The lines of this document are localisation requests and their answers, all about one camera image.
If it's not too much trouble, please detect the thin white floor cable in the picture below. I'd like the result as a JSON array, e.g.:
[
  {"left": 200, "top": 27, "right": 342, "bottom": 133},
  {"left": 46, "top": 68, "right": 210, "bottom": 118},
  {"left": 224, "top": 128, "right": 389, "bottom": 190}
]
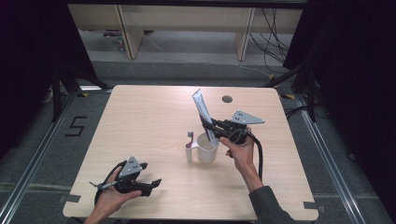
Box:
[{"left": 199, "top": 61, "right": 273, "bottom": 78}]

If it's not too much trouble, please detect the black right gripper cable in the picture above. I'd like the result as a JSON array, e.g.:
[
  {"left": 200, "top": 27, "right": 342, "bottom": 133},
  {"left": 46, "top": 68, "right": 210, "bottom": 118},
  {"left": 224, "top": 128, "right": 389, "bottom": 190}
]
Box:
[{"left": 231, "top": 128, "right": 264, "bottom": 182}]

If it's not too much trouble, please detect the dark curtain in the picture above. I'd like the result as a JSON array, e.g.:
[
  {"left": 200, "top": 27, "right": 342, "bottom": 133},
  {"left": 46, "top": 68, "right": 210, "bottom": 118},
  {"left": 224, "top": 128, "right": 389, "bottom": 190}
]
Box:
[
  {"left": 0, "top": 0, "right": 100, "bottom": 160},
  {"left": 281, "top": 0, "right": 396, "bottom": 218}
]

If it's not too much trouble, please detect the black metal stand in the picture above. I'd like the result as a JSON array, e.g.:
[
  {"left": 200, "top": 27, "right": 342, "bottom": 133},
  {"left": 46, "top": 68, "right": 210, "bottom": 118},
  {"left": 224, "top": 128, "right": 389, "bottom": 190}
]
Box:
[
  {"left": 262, "top": 61, "right": 319, "bottom": 123},
  {"left": 49, "top": 61, "right": 112, "bottom": 123}
]

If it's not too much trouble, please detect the white toothpaste tube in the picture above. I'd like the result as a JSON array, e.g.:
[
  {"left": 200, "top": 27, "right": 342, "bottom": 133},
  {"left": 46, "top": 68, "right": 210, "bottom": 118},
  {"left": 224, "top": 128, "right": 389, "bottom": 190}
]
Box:
[{"left": 191, "top": 88, "right": 219, "bottom": 147}]

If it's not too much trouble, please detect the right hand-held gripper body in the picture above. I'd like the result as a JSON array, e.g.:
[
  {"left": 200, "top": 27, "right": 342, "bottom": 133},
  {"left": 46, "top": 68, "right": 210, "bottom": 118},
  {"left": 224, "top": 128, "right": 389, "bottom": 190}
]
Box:
[{"left": 214, "top": 109, "right": 266, "bottom": 146}]

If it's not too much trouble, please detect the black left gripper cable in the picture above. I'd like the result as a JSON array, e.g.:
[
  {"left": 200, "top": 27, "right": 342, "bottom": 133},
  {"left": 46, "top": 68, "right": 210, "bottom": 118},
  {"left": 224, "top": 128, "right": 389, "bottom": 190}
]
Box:
[{"left": 89, "top": 160, "right": 129, "bottom": 205}]

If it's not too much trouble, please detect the person's left hand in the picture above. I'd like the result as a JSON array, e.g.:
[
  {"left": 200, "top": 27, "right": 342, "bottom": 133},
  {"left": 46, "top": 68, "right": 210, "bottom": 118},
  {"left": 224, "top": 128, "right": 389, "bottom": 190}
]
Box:
[{"left": 92, "top": 167, "right": 143, "bottom": 217}]

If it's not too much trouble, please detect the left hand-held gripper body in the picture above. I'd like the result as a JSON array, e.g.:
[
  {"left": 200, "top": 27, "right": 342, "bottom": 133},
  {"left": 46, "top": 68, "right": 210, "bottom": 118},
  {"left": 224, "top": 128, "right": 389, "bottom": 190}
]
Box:
[{"left": 113, "top": 156, "right": 149, "bottom": 196}]

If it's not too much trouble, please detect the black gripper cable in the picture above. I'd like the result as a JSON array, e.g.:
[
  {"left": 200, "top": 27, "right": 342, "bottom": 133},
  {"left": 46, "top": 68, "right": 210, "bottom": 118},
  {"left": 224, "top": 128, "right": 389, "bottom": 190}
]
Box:
[
  {"left": 231, "top": 128, "right": 264, "bottom": 182},
  {"left": 89, "top": 160, "right": 129, "bottom": 205}
]

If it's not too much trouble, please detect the bundle of black cables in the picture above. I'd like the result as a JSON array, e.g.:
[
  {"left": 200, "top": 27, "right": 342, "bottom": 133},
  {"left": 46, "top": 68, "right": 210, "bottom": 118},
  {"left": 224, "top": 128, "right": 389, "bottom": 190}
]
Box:
[{"left": 248, "top": 7, "right": 294, "bottom": 75}]

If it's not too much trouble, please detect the pink and grey toothbrush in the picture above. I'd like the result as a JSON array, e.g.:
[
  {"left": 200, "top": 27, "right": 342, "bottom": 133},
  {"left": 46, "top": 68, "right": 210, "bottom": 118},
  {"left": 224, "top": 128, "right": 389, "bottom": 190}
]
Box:
[{"left": 185, "top": 131, "right": 196, "bottom": 150}]

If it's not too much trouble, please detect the metal floor rail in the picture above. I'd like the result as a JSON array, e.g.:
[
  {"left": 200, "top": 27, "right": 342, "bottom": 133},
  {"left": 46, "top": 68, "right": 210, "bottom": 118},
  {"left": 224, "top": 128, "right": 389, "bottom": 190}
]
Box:
[
  {"left": 294, "top": 92, "right": 372, "bottom": 224},
  {"left": 0, "top": 91, "right": 78, "bottom": 218}
]

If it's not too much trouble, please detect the white cup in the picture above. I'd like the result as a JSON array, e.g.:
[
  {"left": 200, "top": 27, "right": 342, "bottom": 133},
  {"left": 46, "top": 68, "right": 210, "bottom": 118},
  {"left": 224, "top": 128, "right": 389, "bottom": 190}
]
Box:
[{"left": 185, "top": 132, "right": 220, "bottom": 165}]

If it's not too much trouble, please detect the person's right hand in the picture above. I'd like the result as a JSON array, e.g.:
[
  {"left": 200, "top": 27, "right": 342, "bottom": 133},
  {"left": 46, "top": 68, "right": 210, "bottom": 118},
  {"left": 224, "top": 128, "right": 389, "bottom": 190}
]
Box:
[{"left": 219, "top": 126, "right": 256, "bottom": 177}]

